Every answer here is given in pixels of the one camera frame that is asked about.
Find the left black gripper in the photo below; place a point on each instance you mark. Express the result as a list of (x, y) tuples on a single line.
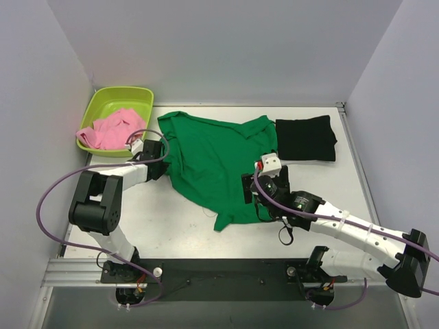
[(159, 168)]

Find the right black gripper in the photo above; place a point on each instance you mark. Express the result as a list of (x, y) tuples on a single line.
[(247, 187)]

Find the green t shirt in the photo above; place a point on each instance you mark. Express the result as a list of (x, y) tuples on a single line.
[(207, 159)]

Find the green plastic basin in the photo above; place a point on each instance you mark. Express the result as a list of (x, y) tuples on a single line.
[(107, 101)]

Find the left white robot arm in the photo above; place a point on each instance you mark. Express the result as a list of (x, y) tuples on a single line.
[(97, 200)]

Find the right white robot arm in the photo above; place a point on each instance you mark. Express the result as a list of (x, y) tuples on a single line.
[(400, 259)]

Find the pink t shirt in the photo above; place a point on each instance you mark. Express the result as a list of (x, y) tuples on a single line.
[(112, 132)]

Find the folded black t shirt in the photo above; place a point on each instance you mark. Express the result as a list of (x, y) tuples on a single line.
[(306, 139)]

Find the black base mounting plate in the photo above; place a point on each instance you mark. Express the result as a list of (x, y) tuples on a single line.
[(236, 280)]

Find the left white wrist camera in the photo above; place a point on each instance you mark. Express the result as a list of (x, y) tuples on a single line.
[(135, 147)]

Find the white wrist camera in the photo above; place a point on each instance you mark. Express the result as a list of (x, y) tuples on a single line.
[(268, 164), (135, 147)]

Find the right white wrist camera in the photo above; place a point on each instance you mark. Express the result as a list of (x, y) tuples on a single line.
[(268, 164)]

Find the aluminium frame rail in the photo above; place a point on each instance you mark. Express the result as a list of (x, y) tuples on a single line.
[(73, 273)]

